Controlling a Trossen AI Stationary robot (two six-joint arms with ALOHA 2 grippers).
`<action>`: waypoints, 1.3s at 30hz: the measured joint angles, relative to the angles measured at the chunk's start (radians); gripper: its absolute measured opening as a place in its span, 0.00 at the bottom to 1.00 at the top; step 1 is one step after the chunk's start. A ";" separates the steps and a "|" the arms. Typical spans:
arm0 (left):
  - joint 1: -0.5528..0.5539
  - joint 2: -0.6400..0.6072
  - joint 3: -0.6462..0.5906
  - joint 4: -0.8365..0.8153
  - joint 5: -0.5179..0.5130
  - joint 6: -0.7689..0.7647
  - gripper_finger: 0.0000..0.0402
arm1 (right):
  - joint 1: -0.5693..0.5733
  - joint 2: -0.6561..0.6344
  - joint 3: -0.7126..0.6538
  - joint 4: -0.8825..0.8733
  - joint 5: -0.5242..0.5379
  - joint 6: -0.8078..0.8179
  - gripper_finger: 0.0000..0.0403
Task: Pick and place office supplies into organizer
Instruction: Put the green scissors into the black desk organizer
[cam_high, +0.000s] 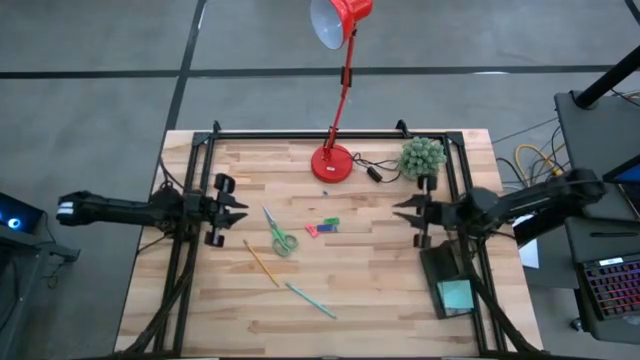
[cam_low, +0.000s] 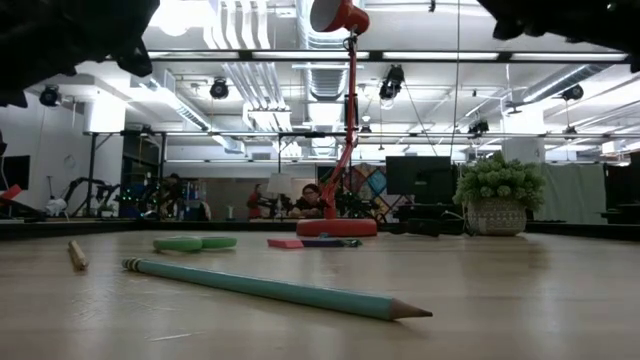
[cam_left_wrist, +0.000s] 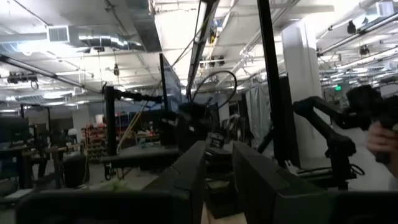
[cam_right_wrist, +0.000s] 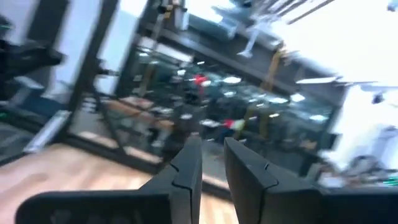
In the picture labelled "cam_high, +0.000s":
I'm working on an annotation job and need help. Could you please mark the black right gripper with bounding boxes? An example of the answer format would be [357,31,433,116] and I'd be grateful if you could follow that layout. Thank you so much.
[392,174,454,249]

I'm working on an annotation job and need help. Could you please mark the black table frame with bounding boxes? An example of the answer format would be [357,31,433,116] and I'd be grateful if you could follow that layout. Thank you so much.
[149,118,506,357]

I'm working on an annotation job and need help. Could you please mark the yellow pencil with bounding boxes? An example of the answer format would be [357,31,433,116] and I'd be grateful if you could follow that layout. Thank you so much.
[242,238,281,289]

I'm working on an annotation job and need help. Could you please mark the white paper sheet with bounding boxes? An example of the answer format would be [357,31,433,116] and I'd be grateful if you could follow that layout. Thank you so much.
[517,214,542,270]

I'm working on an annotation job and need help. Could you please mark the green handled scissors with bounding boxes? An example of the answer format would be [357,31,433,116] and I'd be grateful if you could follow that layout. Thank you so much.
[261,203,300,259]

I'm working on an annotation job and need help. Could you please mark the teal pencil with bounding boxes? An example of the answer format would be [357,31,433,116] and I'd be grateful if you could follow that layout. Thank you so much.
[284,281,338,320]

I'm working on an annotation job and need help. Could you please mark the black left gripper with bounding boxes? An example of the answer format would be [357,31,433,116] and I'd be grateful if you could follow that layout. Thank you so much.
[187,173,250,248]

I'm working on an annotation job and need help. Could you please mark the black mesh desk organizer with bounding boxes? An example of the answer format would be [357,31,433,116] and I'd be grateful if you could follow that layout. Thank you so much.
[418,239,481,320]

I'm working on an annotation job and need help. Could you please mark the yellow floor cable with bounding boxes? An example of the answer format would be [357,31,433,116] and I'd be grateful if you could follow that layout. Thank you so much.
[514,143,566,182]

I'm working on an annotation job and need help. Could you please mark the green plant in patterned pot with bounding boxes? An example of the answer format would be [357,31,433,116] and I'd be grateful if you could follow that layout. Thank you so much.
[398,136,448,181]

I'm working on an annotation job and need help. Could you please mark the sticky note pad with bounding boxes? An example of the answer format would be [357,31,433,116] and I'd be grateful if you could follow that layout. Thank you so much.
[436,278,475,311]

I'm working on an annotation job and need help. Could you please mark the black lamp cable with switch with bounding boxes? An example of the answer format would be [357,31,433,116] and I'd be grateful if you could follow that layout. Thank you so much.
[349,152,404,185]

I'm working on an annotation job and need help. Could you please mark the red desk lamp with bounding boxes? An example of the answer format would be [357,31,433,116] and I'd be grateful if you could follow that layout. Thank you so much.
[308,0,375,185]

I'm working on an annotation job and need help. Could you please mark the black slanted pole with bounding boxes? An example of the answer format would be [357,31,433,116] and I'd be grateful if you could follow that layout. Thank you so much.
[573,44,640,109]

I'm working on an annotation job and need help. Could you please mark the laptop with blue screen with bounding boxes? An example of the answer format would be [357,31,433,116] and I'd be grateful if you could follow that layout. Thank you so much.
[602,154,640,221]

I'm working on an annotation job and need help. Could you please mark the laptop with lit keyboard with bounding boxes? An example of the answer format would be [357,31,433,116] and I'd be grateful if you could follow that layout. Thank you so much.
[574,252,640,321]

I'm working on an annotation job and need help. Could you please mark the black cable bundle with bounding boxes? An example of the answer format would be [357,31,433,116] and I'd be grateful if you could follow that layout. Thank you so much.
[122,234,199,355]
[462,249,544,356]

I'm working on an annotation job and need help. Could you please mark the black equipment cart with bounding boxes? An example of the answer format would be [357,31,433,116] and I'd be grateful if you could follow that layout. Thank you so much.
[553,89,640,346]

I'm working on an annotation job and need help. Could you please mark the black computer with blue light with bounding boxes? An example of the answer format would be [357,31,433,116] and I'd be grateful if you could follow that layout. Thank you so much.
[0,192,45,235]

